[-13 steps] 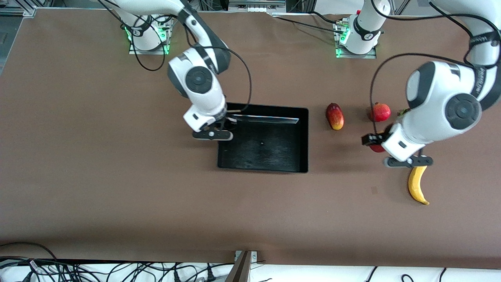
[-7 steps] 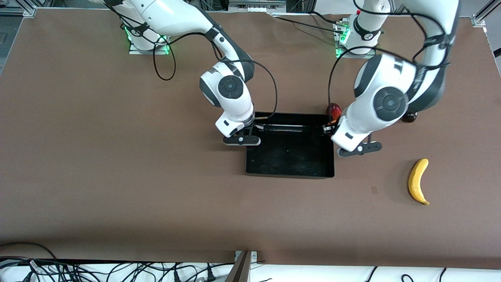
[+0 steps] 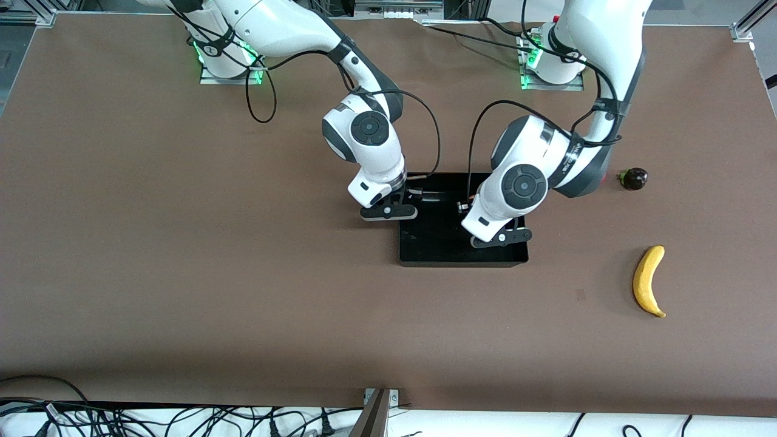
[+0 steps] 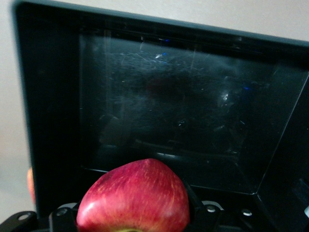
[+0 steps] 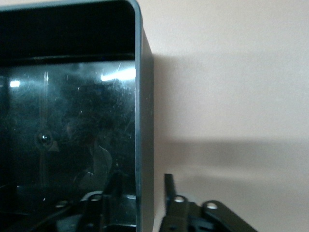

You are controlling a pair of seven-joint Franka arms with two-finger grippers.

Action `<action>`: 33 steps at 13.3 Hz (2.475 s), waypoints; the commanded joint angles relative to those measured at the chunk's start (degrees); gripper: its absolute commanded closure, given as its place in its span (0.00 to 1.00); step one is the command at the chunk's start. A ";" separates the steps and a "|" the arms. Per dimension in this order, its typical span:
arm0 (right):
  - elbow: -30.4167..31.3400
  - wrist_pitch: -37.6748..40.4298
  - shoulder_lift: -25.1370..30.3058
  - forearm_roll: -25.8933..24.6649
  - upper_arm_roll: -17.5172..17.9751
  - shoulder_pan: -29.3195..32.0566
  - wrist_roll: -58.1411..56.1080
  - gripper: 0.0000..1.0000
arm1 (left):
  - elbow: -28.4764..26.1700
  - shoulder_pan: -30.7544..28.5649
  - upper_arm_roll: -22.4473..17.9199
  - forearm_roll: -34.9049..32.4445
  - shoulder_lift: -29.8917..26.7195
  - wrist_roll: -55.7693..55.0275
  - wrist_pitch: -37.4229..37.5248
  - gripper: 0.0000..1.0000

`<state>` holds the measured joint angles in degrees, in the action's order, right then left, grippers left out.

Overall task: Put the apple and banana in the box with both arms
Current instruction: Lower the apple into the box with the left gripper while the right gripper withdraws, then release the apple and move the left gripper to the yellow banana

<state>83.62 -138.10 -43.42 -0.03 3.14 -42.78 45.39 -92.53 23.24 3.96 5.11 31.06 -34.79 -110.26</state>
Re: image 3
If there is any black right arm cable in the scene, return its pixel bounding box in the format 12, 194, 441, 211
164, 0, 442, 180

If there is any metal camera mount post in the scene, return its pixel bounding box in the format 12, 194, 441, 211
349, 387, 401, 437

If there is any black plastic box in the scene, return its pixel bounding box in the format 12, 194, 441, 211
398, 173, 529, 268

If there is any dark purple eggplant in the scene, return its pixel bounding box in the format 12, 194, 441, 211
617, 168, 649, 191

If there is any long curved black cable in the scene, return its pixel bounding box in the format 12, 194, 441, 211
0, 375, 89, 404

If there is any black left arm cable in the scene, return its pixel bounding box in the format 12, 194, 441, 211
466, 17, 624, 208

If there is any yellow banana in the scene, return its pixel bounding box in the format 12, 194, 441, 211
633, 245, 667, 319

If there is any thin black table cable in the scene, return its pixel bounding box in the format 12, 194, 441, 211
425, 23, 530, 50
483, 17, 526, 36

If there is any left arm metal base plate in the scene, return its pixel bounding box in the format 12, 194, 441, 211
519, 27, 585, 92

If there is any brown table cover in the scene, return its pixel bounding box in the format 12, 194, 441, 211
0, 12, 777, 418

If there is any aluminium frame profile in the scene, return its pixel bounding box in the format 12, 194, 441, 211
731, 0, 777, 42

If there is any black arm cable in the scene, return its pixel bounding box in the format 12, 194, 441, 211
466, 17, 624, 208
164, 0, 442, 180

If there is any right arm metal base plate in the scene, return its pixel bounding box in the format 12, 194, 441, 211
200, 36, 265, 86

